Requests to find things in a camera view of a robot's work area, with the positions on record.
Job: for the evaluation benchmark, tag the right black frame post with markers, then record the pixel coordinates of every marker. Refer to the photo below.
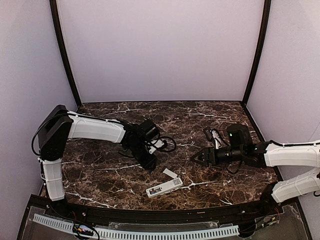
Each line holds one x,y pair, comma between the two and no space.
258,51

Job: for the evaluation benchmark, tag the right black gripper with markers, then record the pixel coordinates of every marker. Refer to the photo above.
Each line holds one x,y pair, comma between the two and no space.
211,156

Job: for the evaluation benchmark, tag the black frame post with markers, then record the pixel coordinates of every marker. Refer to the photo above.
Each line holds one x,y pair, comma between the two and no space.
63,51
258,51

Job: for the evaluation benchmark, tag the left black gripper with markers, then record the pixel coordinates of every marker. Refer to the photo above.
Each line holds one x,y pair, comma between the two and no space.
144,157

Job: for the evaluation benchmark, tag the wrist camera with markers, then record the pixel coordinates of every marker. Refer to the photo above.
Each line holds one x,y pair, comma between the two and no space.
213,136
155,145

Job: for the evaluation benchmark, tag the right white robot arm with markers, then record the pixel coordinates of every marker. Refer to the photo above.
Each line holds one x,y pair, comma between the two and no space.
268,154

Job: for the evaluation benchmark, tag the white remote control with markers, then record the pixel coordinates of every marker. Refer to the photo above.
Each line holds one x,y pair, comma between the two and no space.
165,187

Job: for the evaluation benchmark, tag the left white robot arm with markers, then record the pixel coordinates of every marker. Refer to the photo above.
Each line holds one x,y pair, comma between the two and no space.
61,125

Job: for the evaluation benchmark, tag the white slotted cable duct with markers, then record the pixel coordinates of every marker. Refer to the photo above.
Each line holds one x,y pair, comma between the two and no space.
110,234

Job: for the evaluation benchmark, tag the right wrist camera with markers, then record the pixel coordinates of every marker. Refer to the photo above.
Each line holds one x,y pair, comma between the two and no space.
213,136

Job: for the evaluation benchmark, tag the left black frame post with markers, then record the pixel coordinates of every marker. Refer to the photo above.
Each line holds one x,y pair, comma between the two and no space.
63,51

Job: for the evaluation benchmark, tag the white battery cover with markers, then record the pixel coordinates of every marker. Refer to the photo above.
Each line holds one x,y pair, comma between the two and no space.
170,173

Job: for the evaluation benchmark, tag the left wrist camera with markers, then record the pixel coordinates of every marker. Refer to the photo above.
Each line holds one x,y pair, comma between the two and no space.
155,145

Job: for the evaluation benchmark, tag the black front table rail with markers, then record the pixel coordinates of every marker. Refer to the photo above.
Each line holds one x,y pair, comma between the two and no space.
239,213

